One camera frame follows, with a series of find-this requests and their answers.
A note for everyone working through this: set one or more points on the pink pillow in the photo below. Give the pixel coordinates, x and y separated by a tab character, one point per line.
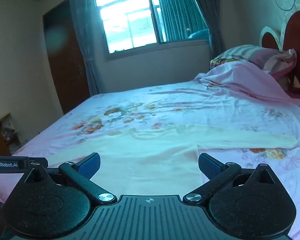
275	60

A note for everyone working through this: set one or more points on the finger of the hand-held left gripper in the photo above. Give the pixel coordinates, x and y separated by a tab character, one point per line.
39	162

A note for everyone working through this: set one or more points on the brown wooden door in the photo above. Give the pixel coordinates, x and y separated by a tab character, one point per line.
65	65

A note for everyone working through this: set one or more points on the window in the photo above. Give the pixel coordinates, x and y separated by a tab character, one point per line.
130	25

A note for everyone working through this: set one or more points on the cream knitted sweater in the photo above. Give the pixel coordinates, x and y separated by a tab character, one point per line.
145	155

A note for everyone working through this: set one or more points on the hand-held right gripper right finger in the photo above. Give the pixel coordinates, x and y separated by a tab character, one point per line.
210	168

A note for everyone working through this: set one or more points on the pink blanket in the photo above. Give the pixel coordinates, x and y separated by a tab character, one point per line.
247	77

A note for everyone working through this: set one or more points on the floral bed sheet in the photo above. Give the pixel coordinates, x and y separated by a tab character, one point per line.
190	105

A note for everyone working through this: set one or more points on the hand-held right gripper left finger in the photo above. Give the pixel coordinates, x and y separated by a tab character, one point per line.
90	167

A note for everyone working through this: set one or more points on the grey curtain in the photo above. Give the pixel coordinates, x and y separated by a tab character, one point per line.
83	42
190	10

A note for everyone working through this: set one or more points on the striped colourful pillow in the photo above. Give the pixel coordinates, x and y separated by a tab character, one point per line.
236	52

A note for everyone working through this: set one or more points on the wooden cabinet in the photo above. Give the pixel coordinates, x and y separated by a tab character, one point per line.
0	140

